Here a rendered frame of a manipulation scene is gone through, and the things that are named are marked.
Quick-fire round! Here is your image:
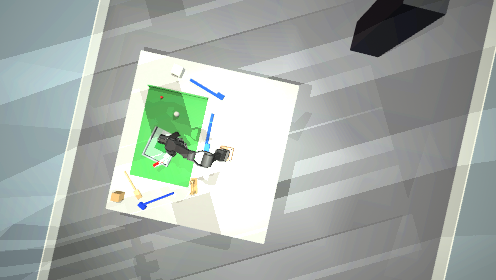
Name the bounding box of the green flat mat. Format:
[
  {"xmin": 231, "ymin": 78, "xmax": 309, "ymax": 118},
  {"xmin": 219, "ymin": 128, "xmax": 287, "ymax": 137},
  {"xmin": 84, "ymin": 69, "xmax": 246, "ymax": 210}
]
[{"xmin": 130, "ymin": 87, "xmax": 208, "ymax": 187}]

